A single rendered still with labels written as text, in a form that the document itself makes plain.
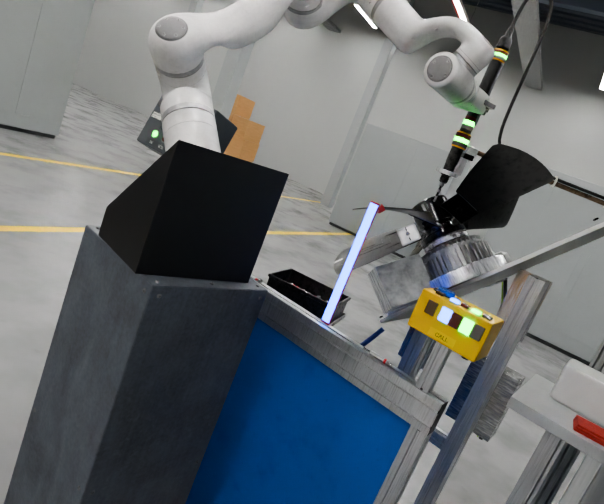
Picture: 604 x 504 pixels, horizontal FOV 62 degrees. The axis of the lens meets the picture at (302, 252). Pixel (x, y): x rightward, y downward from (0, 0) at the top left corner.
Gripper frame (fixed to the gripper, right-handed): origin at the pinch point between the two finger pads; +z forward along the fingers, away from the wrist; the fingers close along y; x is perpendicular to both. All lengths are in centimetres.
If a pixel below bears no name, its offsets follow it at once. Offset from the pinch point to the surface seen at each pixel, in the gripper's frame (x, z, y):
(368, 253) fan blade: -52, 0, -13
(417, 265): -48.1, -3.3, 4.7
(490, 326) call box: -47, -41, 37
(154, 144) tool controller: -45, -44, -74
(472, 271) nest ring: -42.9, -2.1, 19.4
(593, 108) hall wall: 288, 1197, -195
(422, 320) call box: -52, -41, 24
